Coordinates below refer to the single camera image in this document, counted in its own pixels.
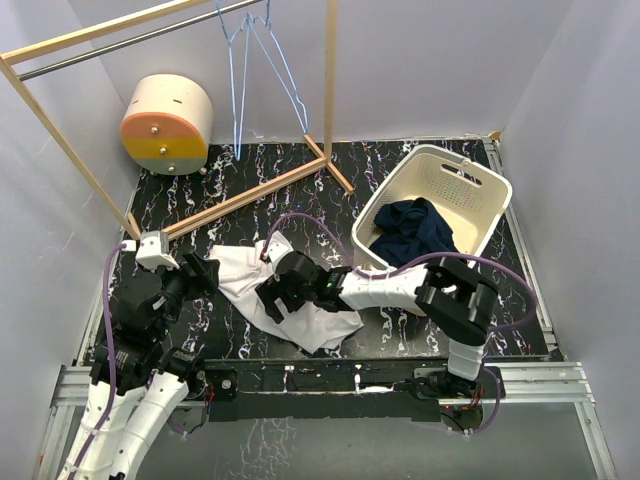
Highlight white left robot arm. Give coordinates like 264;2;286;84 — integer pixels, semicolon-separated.
59;252;220;479

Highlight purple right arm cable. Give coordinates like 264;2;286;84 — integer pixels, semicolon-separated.
262;212;541;435

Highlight navy blue t shirt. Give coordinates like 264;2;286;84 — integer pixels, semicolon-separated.
369;197;457;267

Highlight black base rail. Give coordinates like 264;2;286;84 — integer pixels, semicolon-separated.
205;358;506;427

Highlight white t shirt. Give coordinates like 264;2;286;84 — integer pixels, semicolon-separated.
209;241;364;354

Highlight wooden clothes rack frame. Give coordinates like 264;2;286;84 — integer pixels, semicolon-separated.
1;1;354;239

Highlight blue wire hanger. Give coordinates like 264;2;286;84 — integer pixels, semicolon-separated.
219;12;254;160
243;1;310;134

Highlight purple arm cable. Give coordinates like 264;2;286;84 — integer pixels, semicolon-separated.
64;242;139;471
262;212;541;435

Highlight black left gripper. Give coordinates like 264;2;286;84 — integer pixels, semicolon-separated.
146;248;218;338

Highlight metal hanging rod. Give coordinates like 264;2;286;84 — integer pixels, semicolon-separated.
17;0;261;81

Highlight cream plastic laundry basket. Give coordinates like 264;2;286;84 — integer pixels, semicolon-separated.
351;145;512;270

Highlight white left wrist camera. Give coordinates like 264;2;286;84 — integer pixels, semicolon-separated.
135;230;179;272

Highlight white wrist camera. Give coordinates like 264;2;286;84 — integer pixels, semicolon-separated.
259;231;293;267
135;230;179;272

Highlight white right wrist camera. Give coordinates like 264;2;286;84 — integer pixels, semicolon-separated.
259;231;293;267

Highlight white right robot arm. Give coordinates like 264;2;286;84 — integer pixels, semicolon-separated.
256;251;498;398

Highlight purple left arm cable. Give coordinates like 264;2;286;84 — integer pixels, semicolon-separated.
64;242;139;471

